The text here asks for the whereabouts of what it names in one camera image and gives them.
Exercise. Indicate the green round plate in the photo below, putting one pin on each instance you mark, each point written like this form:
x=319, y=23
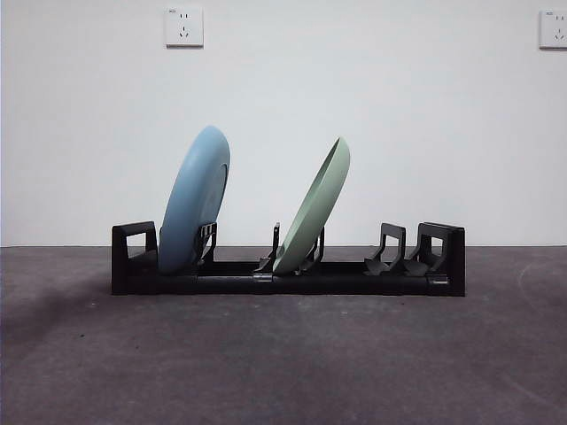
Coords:
x=319, y=212

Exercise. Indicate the blue round plate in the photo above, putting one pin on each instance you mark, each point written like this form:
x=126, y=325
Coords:
x=195, y=199

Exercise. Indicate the black plastic plate rack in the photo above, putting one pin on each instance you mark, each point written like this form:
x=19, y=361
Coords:
x=354, y=283

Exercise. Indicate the white wall socket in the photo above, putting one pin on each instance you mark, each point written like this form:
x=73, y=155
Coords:
x=554, y=30
x=184, y=27

